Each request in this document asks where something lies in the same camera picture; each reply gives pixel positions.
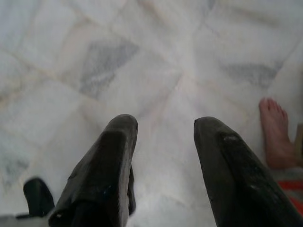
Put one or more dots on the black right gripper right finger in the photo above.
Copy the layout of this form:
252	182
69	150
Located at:
236	184

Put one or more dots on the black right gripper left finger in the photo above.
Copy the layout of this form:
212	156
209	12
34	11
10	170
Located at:
99	179

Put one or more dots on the red striped floor mat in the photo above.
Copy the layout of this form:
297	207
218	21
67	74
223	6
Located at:
292	191

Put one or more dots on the robot right leg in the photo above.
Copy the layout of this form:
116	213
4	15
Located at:
38	196

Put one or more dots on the person bare foot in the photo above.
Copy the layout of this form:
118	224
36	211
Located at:
275	132

